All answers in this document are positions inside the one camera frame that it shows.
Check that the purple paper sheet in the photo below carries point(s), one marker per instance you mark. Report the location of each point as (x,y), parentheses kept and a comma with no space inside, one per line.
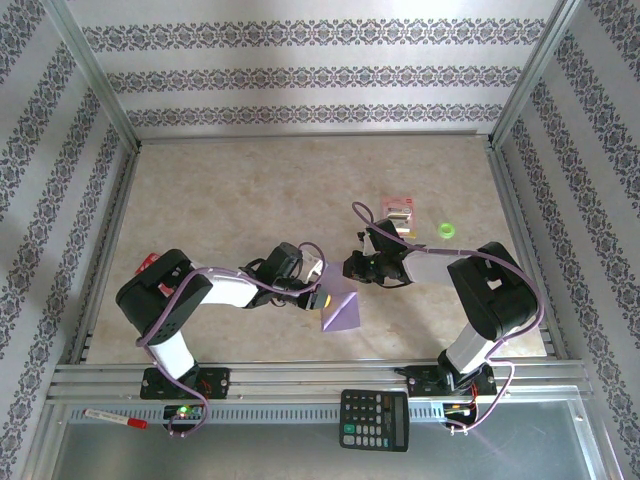
(340,315)

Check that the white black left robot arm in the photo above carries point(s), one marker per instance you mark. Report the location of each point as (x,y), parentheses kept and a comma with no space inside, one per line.
(230,290)

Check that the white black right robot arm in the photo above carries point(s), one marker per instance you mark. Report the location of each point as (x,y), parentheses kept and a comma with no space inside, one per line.
(430,267)

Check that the grey metal sheet panel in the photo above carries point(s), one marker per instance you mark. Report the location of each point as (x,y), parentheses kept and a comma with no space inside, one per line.
(250,455)

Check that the pink battery blister pack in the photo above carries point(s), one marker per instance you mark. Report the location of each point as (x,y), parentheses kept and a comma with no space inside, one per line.
(400,205)

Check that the green tape roll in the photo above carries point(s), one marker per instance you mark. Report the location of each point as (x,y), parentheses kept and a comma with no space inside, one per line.
(442,230)

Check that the black calculator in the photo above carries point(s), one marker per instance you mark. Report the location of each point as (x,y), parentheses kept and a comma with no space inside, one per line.
(374,420)

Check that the small red object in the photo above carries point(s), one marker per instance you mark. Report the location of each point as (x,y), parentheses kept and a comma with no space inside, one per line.
(148,261)

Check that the circuit board green light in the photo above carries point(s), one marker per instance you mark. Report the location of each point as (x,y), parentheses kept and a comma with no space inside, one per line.
(182,411)

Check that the white marker red cap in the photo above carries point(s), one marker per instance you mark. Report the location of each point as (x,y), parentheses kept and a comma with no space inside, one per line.
(112,417)

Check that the wide aluminium frame rail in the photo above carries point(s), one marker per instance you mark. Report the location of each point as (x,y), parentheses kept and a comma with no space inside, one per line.
(310,380)

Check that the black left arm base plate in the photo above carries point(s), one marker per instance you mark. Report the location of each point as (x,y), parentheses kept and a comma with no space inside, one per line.
(220,382)

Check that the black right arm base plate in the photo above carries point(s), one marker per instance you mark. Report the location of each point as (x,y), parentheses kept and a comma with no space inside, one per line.
(420,382)

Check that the aluminium frame post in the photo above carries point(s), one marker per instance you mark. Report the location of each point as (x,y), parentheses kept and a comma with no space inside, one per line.
(537,70)
(93,70)

